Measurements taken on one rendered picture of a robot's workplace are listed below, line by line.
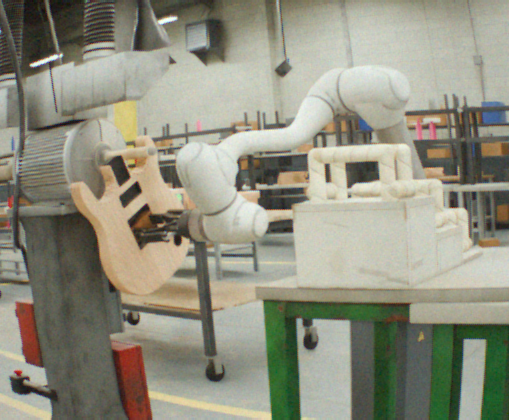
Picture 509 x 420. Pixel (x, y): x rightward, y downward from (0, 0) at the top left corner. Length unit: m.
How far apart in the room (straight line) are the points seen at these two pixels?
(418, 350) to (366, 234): 1.11
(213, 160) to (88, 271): 0.77
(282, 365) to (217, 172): 0.50
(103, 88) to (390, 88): 0.79
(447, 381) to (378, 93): 0.94
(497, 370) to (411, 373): 1.12
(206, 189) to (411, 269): 0.61
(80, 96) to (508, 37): 11.47
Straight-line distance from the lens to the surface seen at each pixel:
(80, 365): 2.47
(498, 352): 1.46
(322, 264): 1.59
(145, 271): 2.22
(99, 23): 2.21
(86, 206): 2.07
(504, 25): 13.26
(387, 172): 1.50
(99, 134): 2.32
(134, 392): 2.62
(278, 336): 1.71
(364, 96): 2.17
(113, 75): 2.06
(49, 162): 2.35
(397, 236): 1.49
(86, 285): 2.47
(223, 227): 1.94
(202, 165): 1.86
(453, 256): 1.71
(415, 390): 2.61
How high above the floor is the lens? 1.18
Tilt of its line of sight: 3 degrees down
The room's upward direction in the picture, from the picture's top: 4 degrees counter-clockwise
